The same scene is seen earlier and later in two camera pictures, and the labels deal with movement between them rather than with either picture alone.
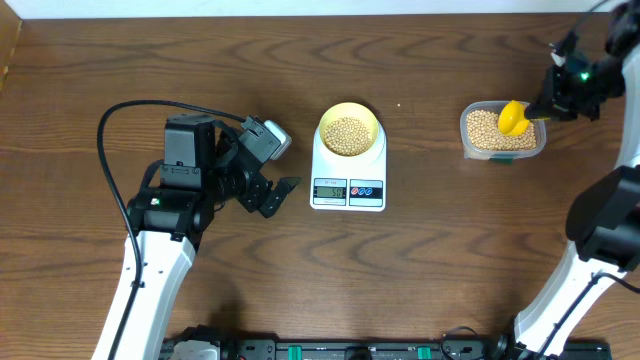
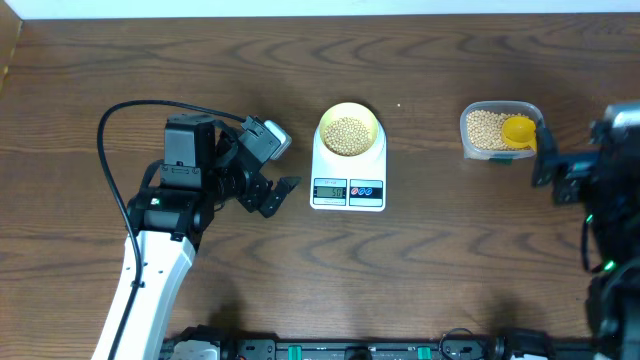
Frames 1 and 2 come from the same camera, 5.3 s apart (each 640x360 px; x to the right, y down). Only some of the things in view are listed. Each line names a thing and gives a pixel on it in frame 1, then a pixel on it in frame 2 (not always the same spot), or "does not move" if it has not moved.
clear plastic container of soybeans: x=481 y=139 does not move
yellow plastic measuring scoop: x=512 y=120 -> x=519 y=132
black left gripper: x=254 y=197 does not move
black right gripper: x=553 y=91 -> x=575 y=168
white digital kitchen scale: x=341 y=183 does not move
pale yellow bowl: x=349 y=129 does not move
